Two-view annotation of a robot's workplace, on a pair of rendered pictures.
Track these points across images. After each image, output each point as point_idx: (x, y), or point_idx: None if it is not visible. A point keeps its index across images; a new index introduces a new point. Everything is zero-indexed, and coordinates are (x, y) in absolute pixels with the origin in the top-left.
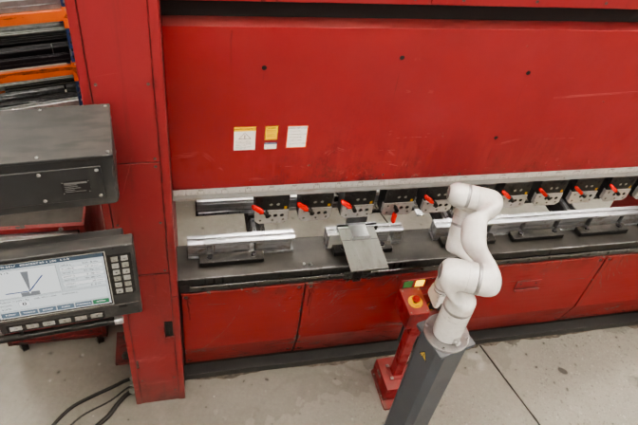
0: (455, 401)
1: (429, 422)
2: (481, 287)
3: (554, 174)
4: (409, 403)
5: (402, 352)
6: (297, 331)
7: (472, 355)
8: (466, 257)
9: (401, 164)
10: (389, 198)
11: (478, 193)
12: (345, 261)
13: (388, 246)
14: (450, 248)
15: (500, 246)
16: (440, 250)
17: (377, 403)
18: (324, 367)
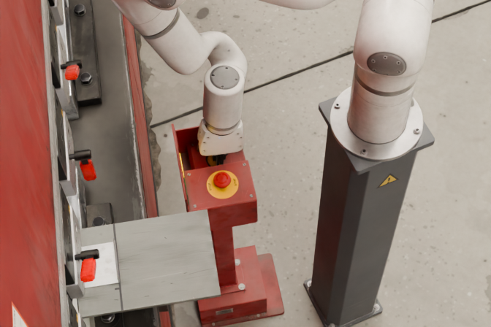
0: (263, 189)
1: (304, 238)
2: None
3: None
4: (385, 242)
5: (233, 251)
6: None
7: (171, 143)
8: (215, 39)
9: (37, 91)
10: (63, 161)
11: None
12: (140, 317)
13: (104, 210)
14: (198, 62)
15: None
16: (110, 106)
17: (271, 324)
18: None
